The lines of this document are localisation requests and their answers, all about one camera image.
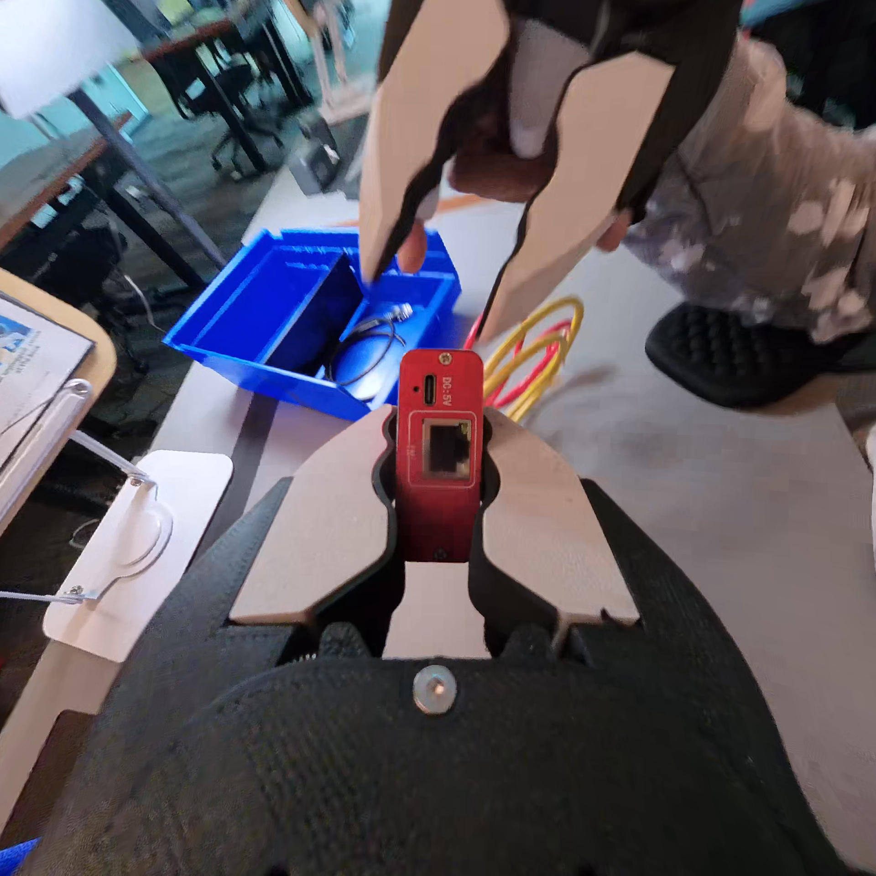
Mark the red ethernet splitter box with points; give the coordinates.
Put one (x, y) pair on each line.
(438, 506)

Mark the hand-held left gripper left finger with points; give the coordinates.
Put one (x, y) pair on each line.
(321, 540)

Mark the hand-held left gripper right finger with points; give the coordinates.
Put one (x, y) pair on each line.
(547, 540)

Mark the black office chair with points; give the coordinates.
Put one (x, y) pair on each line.
(219, 82)

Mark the grey camera device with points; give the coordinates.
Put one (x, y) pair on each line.
(315, 157)

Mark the person's right hand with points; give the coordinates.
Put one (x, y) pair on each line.
(493, 171)

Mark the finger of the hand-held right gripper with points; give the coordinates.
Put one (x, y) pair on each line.
(417, 89)
(595, 150)

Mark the black chair armrest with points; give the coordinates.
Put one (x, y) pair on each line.
(739, 356)

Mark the blue plastic bin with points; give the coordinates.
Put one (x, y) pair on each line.
(226, 328)

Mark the wooden desk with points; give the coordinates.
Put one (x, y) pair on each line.
(41, 178)

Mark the person's right forearm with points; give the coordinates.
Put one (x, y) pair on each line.
(753, 205)

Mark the black bin divider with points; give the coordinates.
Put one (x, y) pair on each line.
(308, 315)

